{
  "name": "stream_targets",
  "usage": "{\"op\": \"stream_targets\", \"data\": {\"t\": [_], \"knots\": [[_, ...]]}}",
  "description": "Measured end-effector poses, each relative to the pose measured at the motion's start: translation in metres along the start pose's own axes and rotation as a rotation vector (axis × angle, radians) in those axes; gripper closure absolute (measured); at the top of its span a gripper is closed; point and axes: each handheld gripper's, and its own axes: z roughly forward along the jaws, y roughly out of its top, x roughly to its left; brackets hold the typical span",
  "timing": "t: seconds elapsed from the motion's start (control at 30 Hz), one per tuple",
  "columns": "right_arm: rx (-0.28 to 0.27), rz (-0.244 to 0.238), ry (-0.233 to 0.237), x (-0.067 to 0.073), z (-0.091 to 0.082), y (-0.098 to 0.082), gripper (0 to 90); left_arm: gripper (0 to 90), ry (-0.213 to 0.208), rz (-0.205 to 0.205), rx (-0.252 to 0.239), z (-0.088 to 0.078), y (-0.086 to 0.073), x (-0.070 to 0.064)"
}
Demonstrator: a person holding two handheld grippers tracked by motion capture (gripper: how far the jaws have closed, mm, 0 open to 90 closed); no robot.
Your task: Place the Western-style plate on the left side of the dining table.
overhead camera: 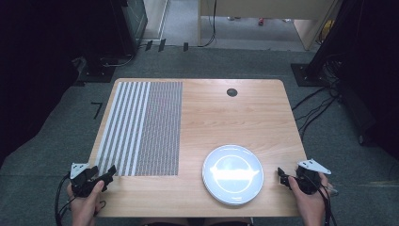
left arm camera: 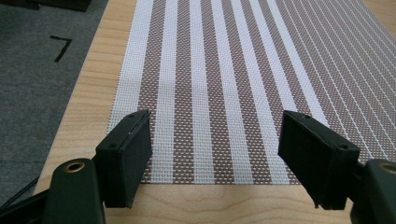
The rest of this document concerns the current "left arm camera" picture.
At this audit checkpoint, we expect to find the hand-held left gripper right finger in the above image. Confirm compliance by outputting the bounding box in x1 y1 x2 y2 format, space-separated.
277 109 361 211

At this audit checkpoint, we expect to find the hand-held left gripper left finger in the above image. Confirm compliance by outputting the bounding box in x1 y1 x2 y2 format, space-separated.
92 108 153 209

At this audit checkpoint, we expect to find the brown white striped woven placemat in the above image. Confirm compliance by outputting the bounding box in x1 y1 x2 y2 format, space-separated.
106 0 396 186

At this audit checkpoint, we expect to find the black object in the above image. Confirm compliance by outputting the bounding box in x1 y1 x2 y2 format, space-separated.
0 0 93 13

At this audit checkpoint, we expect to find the black cable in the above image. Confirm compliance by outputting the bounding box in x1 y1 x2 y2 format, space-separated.
0 175 41 210

